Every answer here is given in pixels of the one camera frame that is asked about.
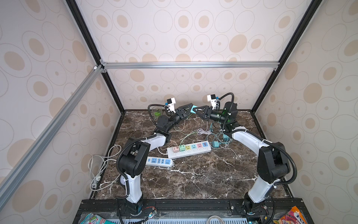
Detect teal charger plug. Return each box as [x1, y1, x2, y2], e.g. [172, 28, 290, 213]
[212, 141, 220, 148]
[190, 105, 197, 114]
[222, 134, 230, 142]

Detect green charger plug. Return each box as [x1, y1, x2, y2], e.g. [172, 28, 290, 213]
[179, 145, 186, 152]

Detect pink charger plug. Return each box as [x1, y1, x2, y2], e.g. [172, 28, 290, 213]
[172, 146, 180, 153]

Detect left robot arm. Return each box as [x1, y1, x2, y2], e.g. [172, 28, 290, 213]
[116, 104, 193, 214]

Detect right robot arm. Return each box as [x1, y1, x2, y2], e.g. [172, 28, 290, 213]
[192, 92, 297, 214]

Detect multicolour white power strip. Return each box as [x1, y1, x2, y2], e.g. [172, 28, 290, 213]
[167, 141, 211, 159]

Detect blue white power strip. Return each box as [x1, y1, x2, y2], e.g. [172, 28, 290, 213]
[146, 156, 174, 168]

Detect glass cup with green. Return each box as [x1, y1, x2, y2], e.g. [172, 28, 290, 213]
[152, 106, 163, 120]

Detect black alarm clock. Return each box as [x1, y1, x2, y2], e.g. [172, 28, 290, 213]
[119, 176, 126, 188]

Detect colourful snack bag right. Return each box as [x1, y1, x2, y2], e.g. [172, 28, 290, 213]
[273, 206, 308, 224]

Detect green snack bag left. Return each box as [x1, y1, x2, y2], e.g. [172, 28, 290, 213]
[80, 213, 113, 224]

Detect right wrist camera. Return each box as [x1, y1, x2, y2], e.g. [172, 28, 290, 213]
[207, 94, 220, 110]

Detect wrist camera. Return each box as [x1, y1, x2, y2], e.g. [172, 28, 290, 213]
[165, 98, 176, 114]
[207, 94, 220, 110]

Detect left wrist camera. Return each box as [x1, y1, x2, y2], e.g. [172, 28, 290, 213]
[165, 98, 176, 114]

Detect white usb cable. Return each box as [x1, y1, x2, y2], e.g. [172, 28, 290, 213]
[205, 128, 234, 149]

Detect white power strip cords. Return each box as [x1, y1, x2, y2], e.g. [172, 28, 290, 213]
[88, 144, 168, 191]

